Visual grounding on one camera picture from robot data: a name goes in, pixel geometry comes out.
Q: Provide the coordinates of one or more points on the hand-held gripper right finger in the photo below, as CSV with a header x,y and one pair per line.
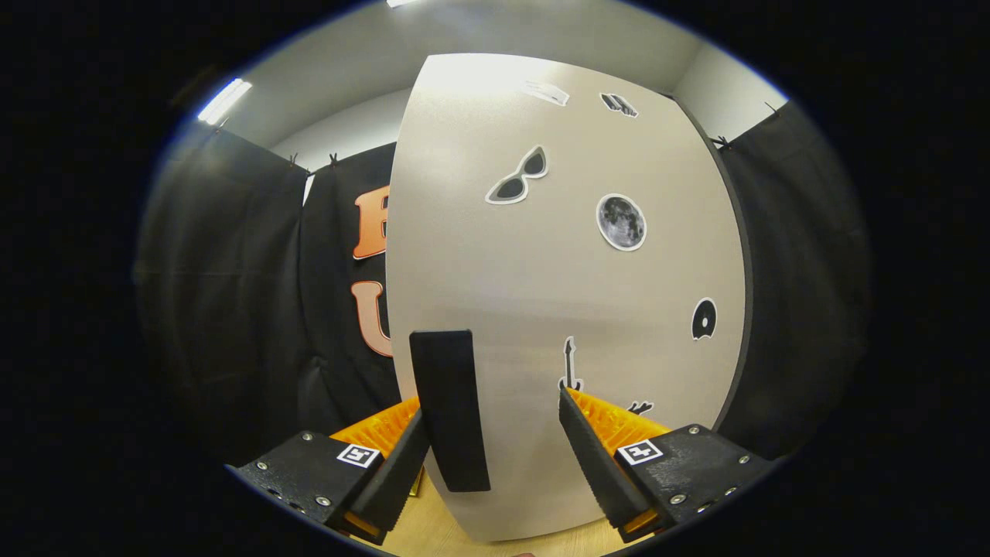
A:
x,y
592,464

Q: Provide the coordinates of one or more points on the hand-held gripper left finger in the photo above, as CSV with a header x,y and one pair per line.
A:
x,y
398,472

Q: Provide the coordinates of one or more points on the beige shoe cabinet door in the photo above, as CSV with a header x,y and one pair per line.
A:
x,y
541,294

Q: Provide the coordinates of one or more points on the black backdrop cloth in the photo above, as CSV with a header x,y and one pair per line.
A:
x,y
232,309

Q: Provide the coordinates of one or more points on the narrow ceiling light strip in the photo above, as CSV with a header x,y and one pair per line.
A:
x,y
224,100

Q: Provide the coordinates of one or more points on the wide ceiling light panel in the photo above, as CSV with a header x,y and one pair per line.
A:
x,y
402,3

